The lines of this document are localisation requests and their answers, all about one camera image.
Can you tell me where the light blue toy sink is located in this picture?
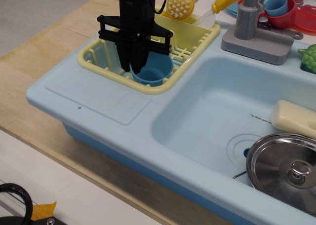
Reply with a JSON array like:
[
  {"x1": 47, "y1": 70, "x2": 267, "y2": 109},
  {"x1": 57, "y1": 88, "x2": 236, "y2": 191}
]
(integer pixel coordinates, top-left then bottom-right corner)
[{"x1": 26, "y1": 37, "x2": 316, "y2": 225}]

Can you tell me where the red plastic cup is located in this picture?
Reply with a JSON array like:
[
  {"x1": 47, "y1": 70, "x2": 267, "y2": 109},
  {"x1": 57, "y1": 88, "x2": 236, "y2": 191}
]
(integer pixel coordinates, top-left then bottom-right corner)
[{"x1": 238, "y1": 0, "x2": 304, "y2": 30}]

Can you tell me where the green toy vegetable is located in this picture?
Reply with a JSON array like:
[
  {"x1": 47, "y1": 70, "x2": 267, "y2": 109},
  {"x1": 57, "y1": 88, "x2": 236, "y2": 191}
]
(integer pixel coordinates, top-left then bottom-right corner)
[{"x1": 298, "y1": 44, "x2": 316, "y2": 74}]

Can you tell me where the blue plastic plate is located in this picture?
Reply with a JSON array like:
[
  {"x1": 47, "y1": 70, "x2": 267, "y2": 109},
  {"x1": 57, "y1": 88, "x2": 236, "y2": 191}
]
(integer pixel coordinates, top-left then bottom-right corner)
[{"x1": 226, "y1": 2, "x2": 238, "y2": 17}]

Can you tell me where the black braided cable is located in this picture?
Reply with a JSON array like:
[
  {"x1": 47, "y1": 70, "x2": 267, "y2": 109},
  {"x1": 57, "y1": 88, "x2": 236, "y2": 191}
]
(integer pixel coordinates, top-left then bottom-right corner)
[{"x1": 0, "y1": 183, "x2": 34, "y2": 225}]

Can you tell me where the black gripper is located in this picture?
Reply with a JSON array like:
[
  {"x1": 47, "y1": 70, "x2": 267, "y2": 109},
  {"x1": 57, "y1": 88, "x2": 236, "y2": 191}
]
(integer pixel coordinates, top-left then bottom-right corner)
[{"x1": 97, "y1": 0, "x2": 173, "y2": 74}]

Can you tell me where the grey toy faucet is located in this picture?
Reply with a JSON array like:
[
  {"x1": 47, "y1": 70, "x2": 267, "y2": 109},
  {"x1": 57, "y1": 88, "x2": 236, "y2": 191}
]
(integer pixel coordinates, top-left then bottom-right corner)
[{"x1": 221, "y1": 0, "x2": 294, "y2": 65}]

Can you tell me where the blue cup in red cup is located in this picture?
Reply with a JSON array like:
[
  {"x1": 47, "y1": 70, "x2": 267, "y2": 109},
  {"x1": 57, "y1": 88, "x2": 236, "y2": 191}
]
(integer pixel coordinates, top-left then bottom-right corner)
[{"x1": 265, "y1": 0, "x2": 288, "y2": 17}]

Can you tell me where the steel pot lid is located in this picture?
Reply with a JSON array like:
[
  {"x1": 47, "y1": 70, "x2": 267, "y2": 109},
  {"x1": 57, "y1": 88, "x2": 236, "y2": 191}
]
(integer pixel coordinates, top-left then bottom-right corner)
[{"x1": 246, "y1": 134, "x2": 316, "y2": 216}]

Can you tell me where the yellow tape piece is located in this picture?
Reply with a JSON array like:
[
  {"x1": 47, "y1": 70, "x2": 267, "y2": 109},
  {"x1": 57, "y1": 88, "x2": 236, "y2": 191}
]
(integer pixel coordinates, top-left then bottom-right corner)
[{"x1": 31, "y1": 201, "x2": 57, "y2": 221}]

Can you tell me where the blue plastic cup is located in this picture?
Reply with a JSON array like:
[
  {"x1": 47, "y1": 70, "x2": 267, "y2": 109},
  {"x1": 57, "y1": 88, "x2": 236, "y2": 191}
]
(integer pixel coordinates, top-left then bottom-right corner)
[{"x1": 130, "y1": 51, "x2": 173, "y2": 87}]

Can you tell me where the cream plastic bottle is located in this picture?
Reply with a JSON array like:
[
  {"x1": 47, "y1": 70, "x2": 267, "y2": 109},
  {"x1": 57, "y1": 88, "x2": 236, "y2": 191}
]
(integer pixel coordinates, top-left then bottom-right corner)
[{"x1": 271, "y1": 100, "x2": 316, "y2": 139}]

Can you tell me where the red plastic plate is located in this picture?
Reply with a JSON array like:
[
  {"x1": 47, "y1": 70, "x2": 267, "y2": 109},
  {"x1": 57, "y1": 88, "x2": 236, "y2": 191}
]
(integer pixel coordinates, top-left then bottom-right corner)
[{"x1": 294, "y1": 5, "x2": 316, "y2": 32}]

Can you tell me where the black device with screw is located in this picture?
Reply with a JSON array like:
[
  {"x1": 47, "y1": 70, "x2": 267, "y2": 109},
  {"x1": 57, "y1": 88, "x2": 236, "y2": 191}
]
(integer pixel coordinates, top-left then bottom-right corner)
[{"x1": 0, "y1": 216, "x2": 66, "y2": 225}]

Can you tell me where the grey toy utensil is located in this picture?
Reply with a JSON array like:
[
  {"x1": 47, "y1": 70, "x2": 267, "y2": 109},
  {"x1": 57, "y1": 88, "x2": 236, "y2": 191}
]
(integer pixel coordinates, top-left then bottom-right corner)
[{"x1": 257, "y1": 22, "x2": 304, "y2": 40}]

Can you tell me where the yellow dish rack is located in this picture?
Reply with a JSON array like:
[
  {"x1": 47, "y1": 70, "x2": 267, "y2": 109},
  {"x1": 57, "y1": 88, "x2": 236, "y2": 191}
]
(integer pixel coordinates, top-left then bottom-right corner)
[{"x1": 77, "y1": 14, "x2": 221, "y2": 95}]

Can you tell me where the yellow round scrub brush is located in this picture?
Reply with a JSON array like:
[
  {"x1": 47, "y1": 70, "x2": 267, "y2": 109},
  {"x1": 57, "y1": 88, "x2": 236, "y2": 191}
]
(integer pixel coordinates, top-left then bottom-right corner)
[{"x1": 162, "y1": 0, "x2": 195, "y2": 21}]

